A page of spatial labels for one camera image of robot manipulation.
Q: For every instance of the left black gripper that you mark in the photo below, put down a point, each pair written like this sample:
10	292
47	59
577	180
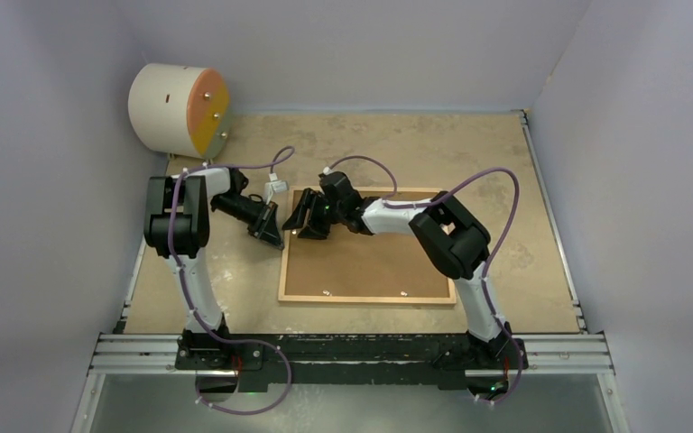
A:
265	227

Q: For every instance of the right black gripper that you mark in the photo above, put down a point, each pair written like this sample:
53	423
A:
317	230

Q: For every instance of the wooden picture frame with glass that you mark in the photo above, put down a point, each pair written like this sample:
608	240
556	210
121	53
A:
322	299

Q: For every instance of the brown cardboard backing board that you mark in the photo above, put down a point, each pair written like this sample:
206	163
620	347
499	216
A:
370	263

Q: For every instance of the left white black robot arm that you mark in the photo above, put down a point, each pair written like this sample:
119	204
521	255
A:
177	227

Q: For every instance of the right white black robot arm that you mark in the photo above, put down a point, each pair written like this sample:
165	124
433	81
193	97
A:
452	238

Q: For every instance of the white cylindrical drum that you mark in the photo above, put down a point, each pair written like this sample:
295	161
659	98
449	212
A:
180	110

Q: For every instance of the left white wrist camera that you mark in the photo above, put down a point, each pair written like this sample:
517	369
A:
273	186

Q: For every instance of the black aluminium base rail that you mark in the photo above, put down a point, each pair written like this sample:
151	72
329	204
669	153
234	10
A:
449	362

